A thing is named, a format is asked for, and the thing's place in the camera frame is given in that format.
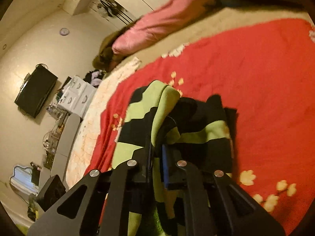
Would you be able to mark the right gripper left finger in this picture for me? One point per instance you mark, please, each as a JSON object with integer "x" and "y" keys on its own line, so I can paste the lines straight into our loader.
{"x": 100, "y": 203}

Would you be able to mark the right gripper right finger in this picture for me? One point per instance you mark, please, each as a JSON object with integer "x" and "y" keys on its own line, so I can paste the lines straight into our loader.
{"x": 213, "y": 203}

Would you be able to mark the green black striped sweater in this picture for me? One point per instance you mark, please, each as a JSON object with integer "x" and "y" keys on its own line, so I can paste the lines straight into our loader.
{"x": 202, "y": 131}

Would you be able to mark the pile of clothes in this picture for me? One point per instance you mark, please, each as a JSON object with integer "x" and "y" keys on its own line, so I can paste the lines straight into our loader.
{"x": 95, "y": 77}

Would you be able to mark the black speaker box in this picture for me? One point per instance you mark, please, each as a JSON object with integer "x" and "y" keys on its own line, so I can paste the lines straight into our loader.
{"x": 51, "y": 192}

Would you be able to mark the grey bench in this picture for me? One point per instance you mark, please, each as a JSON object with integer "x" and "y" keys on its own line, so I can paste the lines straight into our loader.
{"x": 63, "y": 152}

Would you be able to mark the peach white plush blanket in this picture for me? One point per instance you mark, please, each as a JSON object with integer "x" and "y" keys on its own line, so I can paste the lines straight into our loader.
{"x": 89, "y": 130}

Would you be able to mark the white plastic drawer unit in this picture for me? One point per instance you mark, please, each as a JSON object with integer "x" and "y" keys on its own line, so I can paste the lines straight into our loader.
{"x": 77, "y": 96}

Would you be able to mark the red floral blanket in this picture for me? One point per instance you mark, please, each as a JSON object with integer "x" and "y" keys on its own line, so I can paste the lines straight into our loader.
{"x": 265, "y": 72}

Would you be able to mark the tan bed sheet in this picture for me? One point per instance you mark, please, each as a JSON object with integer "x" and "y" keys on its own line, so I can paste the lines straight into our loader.
{"x": 219, "y": 21}

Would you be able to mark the hanging bags on hooks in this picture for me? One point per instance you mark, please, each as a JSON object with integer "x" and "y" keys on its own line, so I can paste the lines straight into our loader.
{"x": 111, "y": 12}

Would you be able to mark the pink satin quilt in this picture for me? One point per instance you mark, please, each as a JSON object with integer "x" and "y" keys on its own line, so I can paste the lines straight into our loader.
{"x": 158, "y": 24}

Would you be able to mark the wavy frame mirror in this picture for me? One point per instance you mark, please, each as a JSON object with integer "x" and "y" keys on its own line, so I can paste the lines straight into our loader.
{"x": 21, "y": 181}

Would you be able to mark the black wall television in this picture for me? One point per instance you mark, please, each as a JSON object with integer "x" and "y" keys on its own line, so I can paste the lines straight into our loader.
{"x": 35, "y": 90}

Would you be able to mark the round wall clock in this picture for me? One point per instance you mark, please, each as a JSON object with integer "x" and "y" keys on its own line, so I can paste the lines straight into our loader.
{"x": 64, "y": 31}

